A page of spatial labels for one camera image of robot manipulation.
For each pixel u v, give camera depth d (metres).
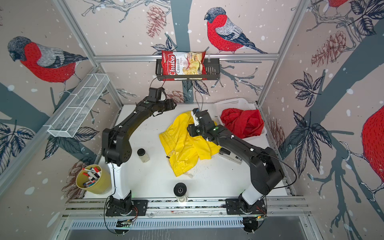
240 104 1.11
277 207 0.75
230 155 0.88
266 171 0.44
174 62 0.88
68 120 0.71
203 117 0.64
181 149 0.90
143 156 0.84
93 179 0.73
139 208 0.73
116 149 0.54
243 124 0.93
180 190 0.69
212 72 0.95
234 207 0.74
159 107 0.80
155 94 0.75
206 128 0.64
